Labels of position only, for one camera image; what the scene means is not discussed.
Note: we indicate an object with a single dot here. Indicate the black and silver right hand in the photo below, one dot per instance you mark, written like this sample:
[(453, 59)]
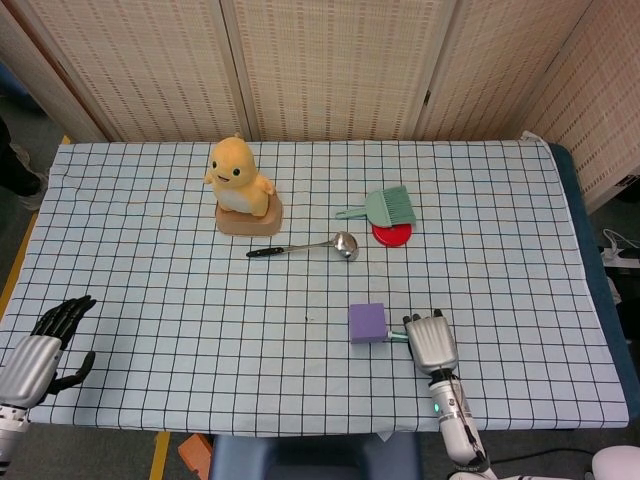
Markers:
[(432, 345)]

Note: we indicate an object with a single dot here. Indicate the black and silver left hand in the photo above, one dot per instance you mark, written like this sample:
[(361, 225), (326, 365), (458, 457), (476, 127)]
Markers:
[(30, 362)]

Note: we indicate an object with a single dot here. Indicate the green marker pen black cap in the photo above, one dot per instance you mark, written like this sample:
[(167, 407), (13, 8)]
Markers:
[(397, 336)]

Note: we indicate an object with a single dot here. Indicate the purple foam cube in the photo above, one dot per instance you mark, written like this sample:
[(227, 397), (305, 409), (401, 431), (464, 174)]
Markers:
[(367, 324)]

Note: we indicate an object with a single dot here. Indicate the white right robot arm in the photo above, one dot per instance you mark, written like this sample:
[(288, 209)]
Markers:
[(457, 425)]

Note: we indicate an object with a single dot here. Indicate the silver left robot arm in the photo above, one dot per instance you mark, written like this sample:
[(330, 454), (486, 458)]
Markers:
[(12, 430)]

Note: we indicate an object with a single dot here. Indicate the red round lid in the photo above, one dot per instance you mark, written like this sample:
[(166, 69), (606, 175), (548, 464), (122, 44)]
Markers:
[(392, 237)]

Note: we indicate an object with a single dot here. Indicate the blue checkered tablecloth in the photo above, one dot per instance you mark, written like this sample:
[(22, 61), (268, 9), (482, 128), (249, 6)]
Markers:
[(150, 300)]

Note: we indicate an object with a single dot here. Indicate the green plastic brush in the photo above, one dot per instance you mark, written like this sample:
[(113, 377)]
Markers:
[(392, 206)]

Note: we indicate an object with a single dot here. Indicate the grey worn shoe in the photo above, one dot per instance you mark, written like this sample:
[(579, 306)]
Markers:
[(35, 200)]

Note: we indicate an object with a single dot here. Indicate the blue padded seat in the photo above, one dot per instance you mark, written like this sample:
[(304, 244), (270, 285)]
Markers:
[(310, 457)]

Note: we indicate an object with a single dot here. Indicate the orange block on floor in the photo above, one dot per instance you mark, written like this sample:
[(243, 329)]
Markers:
[(196, 457)]

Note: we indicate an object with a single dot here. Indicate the dark trouser leg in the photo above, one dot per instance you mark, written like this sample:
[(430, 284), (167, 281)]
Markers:
[(15, 160)]

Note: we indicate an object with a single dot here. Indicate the yellow plush duck toy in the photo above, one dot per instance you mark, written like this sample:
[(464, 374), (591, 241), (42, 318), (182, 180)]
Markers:
[(235, 175)]

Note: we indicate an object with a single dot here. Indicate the beige folding screen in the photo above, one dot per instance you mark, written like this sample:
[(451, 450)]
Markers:
[(325, 65)]

